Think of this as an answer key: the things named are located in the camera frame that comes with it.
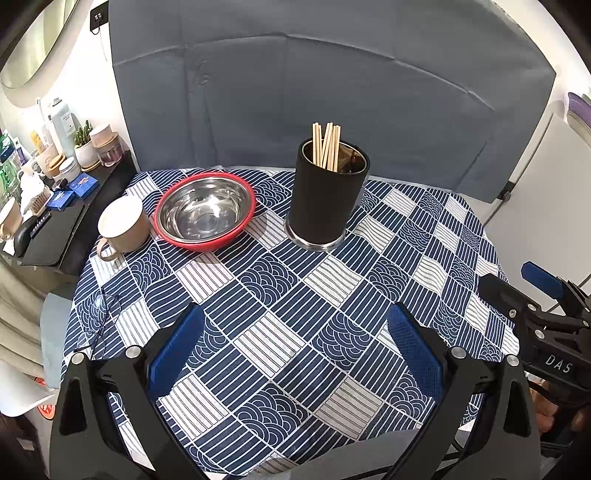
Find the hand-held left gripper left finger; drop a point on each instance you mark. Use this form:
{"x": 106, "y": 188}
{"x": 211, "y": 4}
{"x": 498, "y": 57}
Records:
{"x": 178, "y": 350}

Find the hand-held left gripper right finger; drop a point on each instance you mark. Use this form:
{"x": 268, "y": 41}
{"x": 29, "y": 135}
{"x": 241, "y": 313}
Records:
{"x": 415, "y": 350}

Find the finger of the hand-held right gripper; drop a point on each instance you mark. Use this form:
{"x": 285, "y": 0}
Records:
{"x": 545, "y": 277}
{"x": 505, "y": 293}

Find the black cylindrical utensil holder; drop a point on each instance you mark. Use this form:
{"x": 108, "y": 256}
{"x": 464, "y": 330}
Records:
{"x": 323, "y": 207}

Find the bunch of wooden chopsticks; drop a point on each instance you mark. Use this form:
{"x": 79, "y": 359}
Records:
{"x": 325, "y": 147}

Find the person's right hand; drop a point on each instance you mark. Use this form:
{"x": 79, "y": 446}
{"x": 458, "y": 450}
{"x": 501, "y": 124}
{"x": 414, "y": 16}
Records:
{"x": 545, "y": 410}

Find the thin-framed eyeglasses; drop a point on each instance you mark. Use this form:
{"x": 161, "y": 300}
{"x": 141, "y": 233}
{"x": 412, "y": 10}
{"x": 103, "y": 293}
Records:
{"x": 99, "y": 295}

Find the blue white patterned tablecloth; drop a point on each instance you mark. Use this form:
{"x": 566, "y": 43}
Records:
{"x": 286, "y": 323}

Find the beige mug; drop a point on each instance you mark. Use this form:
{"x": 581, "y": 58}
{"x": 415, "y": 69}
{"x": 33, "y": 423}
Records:
{"x": 124, "y": 226}

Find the red steel-lined bowl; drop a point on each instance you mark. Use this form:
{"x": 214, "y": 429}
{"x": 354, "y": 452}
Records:
{"x": 205, "y": 214}

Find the black side table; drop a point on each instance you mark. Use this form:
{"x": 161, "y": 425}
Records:
{"x": 69, "y": 230}

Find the blue boxes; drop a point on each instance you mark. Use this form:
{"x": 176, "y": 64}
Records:
{"x": 76, "y": 191}

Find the pink candle jar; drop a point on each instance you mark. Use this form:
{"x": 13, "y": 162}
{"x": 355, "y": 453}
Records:
{"x": 108, "y": 147}

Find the small potted plant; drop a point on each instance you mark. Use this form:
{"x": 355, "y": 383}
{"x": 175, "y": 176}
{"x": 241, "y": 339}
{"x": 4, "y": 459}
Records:
{"x": 86, "y": 152}

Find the white dispenser bottle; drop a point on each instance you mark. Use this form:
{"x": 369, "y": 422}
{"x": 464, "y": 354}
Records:
{"x": 62, "y": 127}

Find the grey backdrop cloth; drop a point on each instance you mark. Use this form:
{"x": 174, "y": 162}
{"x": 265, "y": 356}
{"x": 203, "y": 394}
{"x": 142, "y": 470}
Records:
{"x": 323, "y": 83}

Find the black wall plug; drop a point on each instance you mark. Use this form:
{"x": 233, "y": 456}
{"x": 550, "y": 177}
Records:
{"x": 505, "y": 190}

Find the oval wall mirror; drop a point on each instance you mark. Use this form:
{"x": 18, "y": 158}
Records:
{"x": 32, "y": 41}

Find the black wall outlet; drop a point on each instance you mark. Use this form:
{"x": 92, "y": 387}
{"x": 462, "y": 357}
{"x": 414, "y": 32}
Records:
{"x": 99, "y": 16}

